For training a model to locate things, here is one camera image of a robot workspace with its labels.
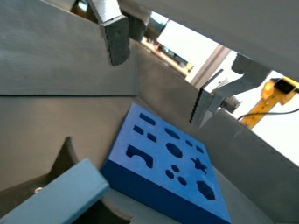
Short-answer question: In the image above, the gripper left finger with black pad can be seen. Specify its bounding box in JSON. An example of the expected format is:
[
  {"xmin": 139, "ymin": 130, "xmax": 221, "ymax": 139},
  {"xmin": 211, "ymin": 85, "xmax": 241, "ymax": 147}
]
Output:
[{"xmin": 89, "ymin": 0, "xmax": 130, "ymax": 67}]

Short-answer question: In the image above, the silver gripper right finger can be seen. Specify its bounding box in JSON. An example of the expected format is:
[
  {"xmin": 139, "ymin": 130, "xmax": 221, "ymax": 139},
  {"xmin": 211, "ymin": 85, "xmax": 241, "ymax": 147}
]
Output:
[{"xmin": 190, "ymin": 54, "xmax": 271, "ymax": 128}]

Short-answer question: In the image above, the light blue rectangular block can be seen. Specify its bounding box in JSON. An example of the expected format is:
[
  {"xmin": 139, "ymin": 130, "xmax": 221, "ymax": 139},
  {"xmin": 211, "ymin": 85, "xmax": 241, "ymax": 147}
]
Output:
[{"xmin": 0, "ymin": 158, "xmax": 109, "ymax": 224}]

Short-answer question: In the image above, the blue shape sorting board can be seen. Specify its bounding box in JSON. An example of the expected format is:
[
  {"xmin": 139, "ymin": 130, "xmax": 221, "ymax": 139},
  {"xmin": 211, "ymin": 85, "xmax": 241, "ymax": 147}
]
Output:
[{"xmin": 102, "ymin": 104, "xmax": 231, "ymax": 224}]

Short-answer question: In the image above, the black curved fixture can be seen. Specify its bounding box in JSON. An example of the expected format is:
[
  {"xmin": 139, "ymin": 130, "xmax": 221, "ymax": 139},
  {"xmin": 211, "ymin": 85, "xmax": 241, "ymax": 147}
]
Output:
[{"xmin": 0, "ymin": 138, "xmax": 133, "ymax": 224}]

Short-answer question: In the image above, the yellow stand outside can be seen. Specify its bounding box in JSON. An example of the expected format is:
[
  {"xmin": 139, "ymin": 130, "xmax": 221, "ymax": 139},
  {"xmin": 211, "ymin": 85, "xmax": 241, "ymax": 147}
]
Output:
[{"xmin": 238, "ymin": 77, "xmax": 299, "ymax": 129}]

